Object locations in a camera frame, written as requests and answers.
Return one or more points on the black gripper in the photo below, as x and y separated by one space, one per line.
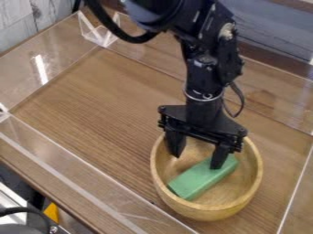
202 121

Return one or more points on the green rectangular block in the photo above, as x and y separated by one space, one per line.
195 180

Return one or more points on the brown wooden bowl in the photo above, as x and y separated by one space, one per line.
224 198

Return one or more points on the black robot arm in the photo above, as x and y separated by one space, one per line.
203 26

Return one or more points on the yellow black device lower left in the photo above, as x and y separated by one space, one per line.
49 217

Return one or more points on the clear acrylic enclosure wall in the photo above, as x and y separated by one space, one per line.
80 125

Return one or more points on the clear acrylic corner bracket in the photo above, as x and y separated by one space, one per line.
99 35

